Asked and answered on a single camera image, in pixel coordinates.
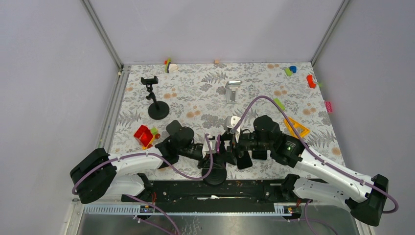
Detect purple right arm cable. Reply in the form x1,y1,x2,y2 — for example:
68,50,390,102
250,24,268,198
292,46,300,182
230,95,399,235

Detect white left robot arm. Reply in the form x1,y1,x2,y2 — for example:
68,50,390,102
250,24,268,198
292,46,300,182
69,127,218,204

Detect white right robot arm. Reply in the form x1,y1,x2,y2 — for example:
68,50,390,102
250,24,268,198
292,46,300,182
224,115,389,226

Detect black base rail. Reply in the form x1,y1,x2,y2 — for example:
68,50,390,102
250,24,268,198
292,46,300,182
121,179,307,213

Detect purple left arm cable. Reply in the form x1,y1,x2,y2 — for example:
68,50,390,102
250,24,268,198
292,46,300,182
71,133,215,235

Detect black smartphone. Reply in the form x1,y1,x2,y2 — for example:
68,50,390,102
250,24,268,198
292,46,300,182
237,151,253,170

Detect silver metal phone stand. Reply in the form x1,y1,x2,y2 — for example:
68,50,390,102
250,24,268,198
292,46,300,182
225,80,242,104

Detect stacked coloured blocks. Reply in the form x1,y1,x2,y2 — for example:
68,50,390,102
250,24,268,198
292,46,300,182
164,58,179,73

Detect blue-edged smartphone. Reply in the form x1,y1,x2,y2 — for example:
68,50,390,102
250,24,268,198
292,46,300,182
252,150,268,161

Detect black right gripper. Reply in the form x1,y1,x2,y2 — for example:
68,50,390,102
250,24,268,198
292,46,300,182
215,129,273,165

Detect floral patterned mat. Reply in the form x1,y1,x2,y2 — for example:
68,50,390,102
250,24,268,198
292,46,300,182
109,62,344,164

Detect black round-base phone stand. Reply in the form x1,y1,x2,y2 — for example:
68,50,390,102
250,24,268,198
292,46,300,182
140,76,170,120

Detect yellow triangular plastic frame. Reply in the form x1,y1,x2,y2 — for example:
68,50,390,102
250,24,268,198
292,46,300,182
283,117,310,138

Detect pink lego brick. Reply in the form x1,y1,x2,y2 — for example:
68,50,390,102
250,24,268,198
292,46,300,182
324,101,333,113

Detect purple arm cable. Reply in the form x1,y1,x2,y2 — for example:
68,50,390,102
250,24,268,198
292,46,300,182
230,95,399,235
71,133,215,235

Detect red curved block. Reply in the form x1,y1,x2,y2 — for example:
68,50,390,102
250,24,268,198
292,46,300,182
306,74,317,89

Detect blue heart block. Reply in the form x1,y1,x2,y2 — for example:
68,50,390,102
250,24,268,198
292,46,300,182
289,66,297,73

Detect purple-edged smartphone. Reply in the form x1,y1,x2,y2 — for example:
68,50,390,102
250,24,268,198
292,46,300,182
216,135,221,154

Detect black phone stand with phone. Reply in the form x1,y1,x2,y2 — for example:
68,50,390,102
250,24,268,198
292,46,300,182
198,153,237,186

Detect lime green block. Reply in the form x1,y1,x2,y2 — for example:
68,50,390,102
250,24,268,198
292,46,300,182
284,68,292,76

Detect green toy block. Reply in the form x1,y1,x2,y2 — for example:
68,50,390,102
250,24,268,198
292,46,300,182
274,98,285,111

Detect red toy car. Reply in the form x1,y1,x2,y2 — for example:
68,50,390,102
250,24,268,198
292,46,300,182
133,125,161,150

